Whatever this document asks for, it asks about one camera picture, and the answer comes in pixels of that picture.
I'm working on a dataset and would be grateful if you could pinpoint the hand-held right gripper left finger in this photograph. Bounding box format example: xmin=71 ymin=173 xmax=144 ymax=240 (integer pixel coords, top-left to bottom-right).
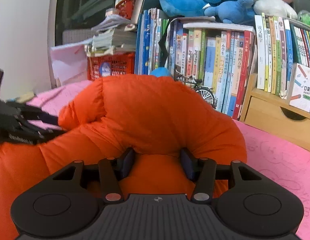
xmin=52 ymin=148 xmax=135 ymax=204

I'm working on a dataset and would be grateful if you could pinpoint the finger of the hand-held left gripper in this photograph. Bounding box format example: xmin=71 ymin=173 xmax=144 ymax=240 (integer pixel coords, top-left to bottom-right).
xmin=21 ymin=104 xmax=60 ymax=125
xmin=32 ymin=127 xmax=68 ymax=137

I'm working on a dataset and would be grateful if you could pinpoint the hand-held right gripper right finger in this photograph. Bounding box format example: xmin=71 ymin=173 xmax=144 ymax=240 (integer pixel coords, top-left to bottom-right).
xmin=180 ymin=147 xmax=263 ymax=204

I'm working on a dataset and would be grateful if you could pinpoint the orange down jacket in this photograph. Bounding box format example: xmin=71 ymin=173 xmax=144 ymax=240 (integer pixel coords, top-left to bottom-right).
xmin=0 ymin=74 xmax=248 ymax=240

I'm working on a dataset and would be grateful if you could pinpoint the brown notebook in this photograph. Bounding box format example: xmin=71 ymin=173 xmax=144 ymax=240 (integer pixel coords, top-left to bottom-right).
xmin=16 ymin=92 xmax=35 ymax=103

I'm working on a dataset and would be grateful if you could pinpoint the large white paper sheet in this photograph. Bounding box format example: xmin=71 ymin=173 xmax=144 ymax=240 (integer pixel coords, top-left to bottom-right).
xmin=50 ymin=39 xmax=91 ymax=85

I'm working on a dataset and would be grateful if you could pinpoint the black model bicycle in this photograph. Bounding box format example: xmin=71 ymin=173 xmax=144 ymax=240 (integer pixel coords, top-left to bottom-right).
xmin=174 ymin=69 xmax=217 ymax=109

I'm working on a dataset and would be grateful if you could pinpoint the red plastic crate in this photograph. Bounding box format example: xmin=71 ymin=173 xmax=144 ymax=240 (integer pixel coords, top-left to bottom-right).
xmin=87 ymin=52 xmax=136 ymax=81

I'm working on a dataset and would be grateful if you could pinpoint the grey grid mat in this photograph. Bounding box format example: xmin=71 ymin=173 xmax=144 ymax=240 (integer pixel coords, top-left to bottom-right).
xmin=62 ymin=29 xmax=95 ymax=46

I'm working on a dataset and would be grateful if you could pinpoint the pink rabbit-print blanket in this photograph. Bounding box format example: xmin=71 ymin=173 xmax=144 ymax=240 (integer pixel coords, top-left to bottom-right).
xmin=27 ymin=80 xmax=310 ymax=240

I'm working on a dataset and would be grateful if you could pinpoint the wooden drawer organiser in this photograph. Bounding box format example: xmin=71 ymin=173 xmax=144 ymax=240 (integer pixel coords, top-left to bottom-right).
xmin=239 ymin=74 xmax=310 ymax=153

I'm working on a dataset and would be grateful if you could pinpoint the round blue plush toy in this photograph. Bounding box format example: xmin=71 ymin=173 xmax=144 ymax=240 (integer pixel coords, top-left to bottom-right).
xmin=151 ymin=67 xmax=172 ymax=77

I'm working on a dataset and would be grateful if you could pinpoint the stack of papers and magazines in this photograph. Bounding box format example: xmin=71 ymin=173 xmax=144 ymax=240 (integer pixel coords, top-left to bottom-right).
xmin=85 ymin=14 xmax=138 ymax=57

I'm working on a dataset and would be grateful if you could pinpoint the row of paperback books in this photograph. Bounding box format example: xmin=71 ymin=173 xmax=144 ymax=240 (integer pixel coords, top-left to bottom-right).
xmin=169 ymin=21 xmax=255 ymax=120

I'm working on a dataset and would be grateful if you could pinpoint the row of tall blue books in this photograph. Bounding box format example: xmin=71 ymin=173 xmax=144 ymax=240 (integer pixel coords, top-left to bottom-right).
xmin=134 ymin=8 xmax=170 ymax=75

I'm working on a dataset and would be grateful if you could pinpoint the red plastic basket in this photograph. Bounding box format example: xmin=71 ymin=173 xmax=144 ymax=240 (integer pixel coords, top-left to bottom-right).
xmin=115 ymin=0 xmax=138 ymax=20

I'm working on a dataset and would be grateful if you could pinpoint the white pencil-print box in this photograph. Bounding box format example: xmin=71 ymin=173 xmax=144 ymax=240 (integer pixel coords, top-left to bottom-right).
xmin=289 ymin=62 xmax=310 ymax=115

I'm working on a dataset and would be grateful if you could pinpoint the leaning beige board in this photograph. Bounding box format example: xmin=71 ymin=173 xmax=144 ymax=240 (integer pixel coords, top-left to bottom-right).
xmin=131 ymin=0 xmax=155 ymax=22

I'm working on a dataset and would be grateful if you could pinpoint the small blue plush toy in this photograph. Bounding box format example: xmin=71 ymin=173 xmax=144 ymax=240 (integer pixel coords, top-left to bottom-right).
xmin=204 ymin=0 xmax=255 ymax=24

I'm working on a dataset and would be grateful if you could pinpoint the white window frame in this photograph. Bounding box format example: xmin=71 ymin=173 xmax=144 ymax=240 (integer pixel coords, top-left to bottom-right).
xmin=48 ymin=0 xmax=150 ymax=48

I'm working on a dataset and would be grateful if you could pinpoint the black strap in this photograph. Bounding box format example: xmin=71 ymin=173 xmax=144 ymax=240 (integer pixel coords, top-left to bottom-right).
xmin=159 ymin=17 xmax=185 ymax=64

